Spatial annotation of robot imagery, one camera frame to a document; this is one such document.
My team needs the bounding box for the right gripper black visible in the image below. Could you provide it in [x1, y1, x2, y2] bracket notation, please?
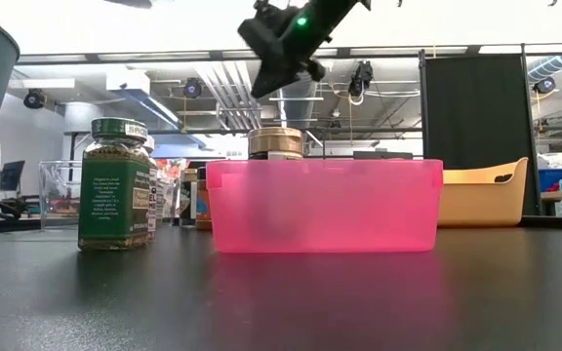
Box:
[236, 0, 360, 99]

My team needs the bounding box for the furikake jar tan lid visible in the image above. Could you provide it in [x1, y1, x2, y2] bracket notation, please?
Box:
[179, 167, 199, 228]
[247, 126, 305, 161]

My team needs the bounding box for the orange spice jar black lid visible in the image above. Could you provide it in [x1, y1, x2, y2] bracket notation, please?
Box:
[195, 165, 214, 233]

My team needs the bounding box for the oregano jar green lid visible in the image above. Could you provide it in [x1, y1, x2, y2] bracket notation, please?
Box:
[77, 116, 152, 253]

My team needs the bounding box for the black hanging device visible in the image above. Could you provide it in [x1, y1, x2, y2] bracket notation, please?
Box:
[347, 59, 375, 106]

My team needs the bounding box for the black ceiling spotlight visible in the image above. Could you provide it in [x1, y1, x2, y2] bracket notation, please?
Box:
[181, 77, 203, 100]
[21, 88, 48, 111]
[533, 76, 557, 96]

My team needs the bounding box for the pink plastic bin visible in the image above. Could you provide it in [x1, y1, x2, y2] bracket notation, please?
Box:
[205, 158, 445, 255]

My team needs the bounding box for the colourful printed bag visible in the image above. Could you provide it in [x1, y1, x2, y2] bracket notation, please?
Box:
[155, 158, 185, 196]

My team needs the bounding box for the black room divider panel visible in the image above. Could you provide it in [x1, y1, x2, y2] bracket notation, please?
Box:
[418, 46, 542, 219]

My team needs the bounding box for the yellow plastic bin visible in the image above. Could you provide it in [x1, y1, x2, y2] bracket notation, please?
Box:
[436, 156, 531, 229]

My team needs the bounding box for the clear plastic bin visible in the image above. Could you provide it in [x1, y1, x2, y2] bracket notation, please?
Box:
[37, 159, 85, 231]

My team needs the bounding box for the blue storage crate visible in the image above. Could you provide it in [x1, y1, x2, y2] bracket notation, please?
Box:
[537, 167, 562, 193]

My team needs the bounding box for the computer monitor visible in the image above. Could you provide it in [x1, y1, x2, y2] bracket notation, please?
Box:
[0, 159, 27, 194]

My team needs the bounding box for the grey ribbed ceiling duct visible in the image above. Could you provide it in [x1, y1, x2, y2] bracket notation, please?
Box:
[278, 72, 322, 132]
[527, 54, 562, 83]

